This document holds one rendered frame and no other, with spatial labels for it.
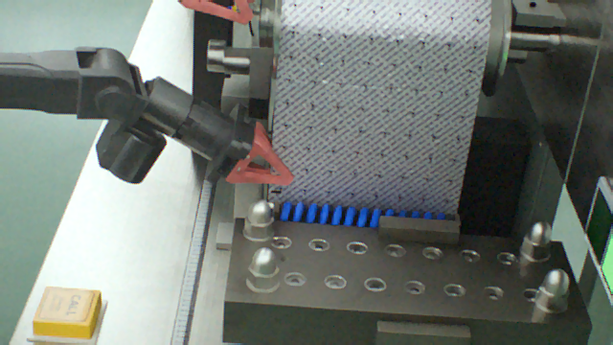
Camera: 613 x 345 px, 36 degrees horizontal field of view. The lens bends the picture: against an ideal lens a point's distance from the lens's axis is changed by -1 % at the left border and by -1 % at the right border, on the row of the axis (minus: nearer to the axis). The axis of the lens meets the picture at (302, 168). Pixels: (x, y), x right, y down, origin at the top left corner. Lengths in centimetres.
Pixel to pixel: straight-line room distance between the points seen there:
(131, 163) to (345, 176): 26
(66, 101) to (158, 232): 34
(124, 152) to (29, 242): 179
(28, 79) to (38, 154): 227
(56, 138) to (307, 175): 233
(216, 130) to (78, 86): 17
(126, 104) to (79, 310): 27
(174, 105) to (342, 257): 26
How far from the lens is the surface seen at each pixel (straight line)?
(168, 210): 140
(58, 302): 120
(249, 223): 111
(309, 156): 115
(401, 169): 116
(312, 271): 108
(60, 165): 327
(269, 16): 110
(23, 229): 297
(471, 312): 106
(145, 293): 124
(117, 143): 113
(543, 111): 120
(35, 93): 108
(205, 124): 111
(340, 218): 116
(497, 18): 111
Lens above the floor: 167
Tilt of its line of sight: 31 degrees down
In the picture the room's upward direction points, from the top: 5 degrees clockwise
